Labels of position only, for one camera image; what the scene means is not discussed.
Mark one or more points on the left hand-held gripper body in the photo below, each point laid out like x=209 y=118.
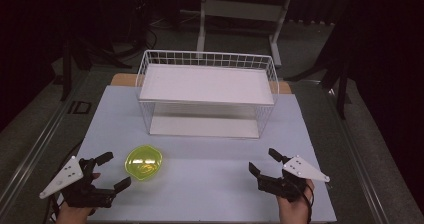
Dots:
x=66 y=175

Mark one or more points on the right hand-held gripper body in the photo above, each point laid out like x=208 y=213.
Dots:
x=301 y=169

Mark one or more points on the yellow-green plastic bowl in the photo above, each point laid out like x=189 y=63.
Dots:
x=144 y=162

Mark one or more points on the person's left hand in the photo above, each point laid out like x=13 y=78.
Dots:
x=71 y=215

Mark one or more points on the person's right hand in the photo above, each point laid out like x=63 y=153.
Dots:
x=295 y=212

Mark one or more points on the pale blue table sheet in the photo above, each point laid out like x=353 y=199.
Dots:
x=206 y=170

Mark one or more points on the black floor plate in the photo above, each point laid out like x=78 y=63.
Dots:
x=79 y=107

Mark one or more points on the black tripod stand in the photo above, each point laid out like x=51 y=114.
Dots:
x=341 y=84

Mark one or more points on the black metal stand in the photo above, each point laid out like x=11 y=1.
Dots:
x=66 y=67

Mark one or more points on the metal floor rail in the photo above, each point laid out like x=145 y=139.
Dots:
x=33 y=154
x=360 y=164

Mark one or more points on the white metal table frame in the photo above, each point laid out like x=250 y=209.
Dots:
x=246 y=10

